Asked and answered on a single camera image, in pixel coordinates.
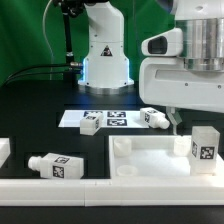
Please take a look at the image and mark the white fence bar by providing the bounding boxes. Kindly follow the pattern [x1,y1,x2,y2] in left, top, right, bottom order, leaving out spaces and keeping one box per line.
[0,138,10,168]
[0,177,224,206]

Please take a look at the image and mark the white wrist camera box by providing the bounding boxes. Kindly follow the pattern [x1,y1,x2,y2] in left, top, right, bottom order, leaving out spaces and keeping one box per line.
[141,28,183,57]

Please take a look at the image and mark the black cable pair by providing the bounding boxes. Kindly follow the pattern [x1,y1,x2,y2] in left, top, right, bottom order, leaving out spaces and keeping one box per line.
[1,62,84,88]

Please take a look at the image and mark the white thin cable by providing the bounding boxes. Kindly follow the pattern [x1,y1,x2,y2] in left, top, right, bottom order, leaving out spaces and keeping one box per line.
[42,0,55,81]

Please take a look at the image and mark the white square tabletop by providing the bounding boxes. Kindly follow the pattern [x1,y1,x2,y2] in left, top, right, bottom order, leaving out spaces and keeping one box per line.
[109,135,224,183]

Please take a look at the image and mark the black camera stand pole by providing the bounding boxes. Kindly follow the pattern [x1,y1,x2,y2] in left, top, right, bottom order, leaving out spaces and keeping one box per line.
[53,0,84,86]

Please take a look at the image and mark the white left fence bar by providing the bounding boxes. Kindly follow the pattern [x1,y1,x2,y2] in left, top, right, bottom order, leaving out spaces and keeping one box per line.
[0,138,10,168]

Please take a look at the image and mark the white front fence bar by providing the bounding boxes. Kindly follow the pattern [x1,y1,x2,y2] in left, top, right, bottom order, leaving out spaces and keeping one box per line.
[0,177,224,206]

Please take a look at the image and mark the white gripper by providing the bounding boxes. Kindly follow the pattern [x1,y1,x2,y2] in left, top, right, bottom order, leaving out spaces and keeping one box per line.
[139,57,224,135]

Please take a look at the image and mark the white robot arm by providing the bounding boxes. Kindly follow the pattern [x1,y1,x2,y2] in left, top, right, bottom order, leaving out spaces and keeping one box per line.
[78,0,224,124]

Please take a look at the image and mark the white sheet with markers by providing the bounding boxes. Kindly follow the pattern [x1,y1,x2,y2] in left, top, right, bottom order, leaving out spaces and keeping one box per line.
[59,110,148,128]

